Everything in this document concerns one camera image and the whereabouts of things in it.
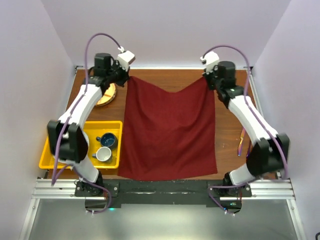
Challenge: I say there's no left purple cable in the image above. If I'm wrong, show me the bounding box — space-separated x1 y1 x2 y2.
50 32 126 215

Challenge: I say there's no purple iridescent utensil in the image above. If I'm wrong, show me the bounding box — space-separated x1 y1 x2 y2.
246 142 252 158

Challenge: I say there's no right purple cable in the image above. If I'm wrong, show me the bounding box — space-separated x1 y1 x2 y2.
201 44 289 215

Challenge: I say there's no orange round plate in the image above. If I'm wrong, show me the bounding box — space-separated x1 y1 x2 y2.
95 83 117 107

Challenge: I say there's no dark blue mug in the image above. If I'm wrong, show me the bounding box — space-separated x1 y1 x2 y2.
96 132 118 150

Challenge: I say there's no yellow plastic bin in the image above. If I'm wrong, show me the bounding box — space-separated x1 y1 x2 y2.
38 120 124 170

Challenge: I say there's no purple cable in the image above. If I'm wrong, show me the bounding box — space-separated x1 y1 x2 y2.
201 44 289 215
50 32 126 215

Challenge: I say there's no grey white mug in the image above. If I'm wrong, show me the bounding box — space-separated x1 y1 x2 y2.
92 146 113 163

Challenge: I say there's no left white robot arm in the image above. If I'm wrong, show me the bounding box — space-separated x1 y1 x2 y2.
47 50 135 196

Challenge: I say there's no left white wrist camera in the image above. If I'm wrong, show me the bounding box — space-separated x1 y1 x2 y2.
117 46 136 72

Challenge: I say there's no dark red cloth napkin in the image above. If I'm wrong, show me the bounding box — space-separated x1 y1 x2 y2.
118 77 218 181

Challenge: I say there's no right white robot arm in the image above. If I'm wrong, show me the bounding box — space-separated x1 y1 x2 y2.
203 60 290 197

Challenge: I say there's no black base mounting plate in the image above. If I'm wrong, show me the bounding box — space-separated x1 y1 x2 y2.
74 178 252 209

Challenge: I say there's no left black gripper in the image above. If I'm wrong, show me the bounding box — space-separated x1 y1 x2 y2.
106 60 130 88

